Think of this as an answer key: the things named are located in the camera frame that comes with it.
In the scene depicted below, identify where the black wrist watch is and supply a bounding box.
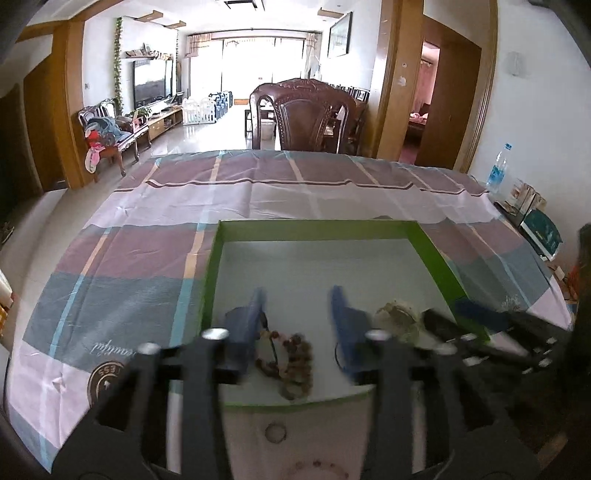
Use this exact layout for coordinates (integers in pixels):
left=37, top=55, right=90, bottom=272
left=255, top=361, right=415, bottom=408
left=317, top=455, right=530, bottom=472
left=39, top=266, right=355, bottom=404
left=256, top=312, right=280, bottom=377

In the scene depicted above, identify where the brown bead bracelet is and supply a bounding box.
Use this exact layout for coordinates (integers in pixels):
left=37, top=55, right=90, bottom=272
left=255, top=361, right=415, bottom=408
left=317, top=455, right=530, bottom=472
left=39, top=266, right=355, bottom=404
left=255, top=329, right=316, bottom=401

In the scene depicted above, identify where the green cardboard box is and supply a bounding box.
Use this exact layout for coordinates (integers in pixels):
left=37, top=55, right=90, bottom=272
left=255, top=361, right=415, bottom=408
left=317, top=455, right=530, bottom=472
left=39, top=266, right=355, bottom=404
left=200, top=219, right=467, bottom=413

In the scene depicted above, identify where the green white book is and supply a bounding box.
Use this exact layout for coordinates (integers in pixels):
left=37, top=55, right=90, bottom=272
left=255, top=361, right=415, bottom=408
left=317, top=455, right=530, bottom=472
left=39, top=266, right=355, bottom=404
left=520, top=209, right=563, bottom=261

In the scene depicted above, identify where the small round bangle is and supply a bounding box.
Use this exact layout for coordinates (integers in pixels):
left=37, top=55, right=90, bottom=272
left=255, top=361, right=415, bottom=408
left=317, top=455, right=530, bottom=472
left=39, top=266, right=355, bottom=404
left=264, top=422, right=287, bottom=445

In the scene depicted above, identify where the plaid bed sheet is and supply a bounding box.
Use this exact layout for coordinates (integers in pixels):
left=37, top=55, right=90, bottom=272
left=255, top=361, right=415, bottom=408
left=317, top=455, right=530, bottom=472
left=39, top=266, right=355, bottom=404
left=8, top=150, right=571, bottom=467

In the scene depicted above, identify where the plastic water bottle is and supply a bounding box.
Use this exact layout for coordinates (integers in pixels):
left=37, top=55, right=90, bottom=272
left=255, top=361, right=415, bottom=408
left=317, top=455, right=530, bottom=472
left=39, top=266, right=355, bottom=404
left=486, top=143, right=513, bottom=192

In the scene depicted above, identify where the wooden tv cabinet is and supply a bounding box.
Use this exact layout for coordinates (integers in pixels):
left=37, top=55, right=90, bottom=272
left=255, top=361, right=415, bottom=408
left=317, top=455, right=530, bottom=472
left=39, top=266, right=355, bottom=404
left=147, top=105, right=183, bottom=141

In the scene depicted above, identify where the dark carved wooden chair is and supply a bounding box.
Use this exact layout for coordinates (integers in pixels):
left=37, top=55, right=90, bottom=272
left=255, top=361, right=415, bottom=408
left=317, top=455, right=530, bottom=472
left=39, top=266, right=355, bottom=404
left=249, top=78, right=368, bottom=155

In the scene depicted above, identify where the wooden chair with clothes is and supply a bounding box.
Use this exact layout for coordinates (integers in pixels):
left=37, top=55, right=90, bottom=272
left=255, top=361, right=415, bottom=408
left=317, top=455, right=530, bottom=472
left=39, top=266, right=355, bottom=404
left=77, top=99, right=151, bottom=182

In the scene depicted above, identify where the flat screen television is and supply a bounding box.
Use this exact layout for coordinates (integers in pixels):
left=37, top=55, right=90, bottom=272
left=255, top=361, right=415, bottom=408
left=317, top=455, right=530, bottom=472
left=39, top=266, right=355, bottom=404
left=132, top=59, right=173, bottom=108

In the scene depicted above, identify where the red bead bracelet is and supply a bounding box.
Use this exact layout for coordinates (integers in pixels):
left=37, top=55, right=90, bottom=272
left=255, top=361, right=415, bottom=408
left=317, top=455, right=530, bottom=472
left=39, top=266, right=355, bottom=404
left=287, top=458, right=350, bottom=480

